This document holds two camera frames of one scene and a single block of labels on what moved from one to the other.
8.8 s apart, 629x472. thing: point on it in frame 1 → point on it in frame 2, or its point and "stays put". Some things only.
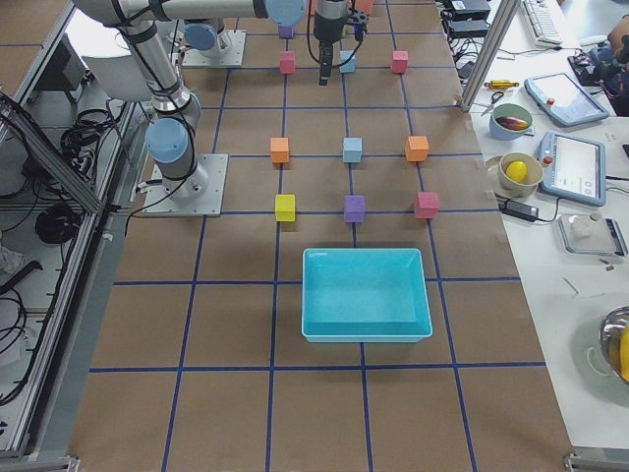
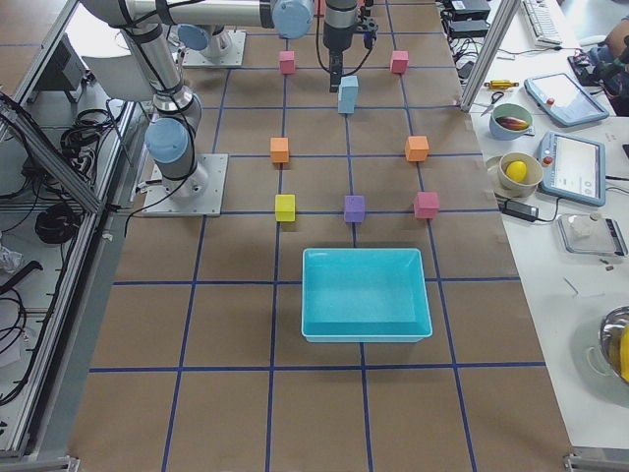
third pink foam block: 400,61 stays put
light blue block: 350,66 → 349,82
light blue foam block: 352,149 → 346,99
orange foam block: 279,149 stays put
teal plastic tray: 365,295 stays put
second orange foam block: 417,148 stays put
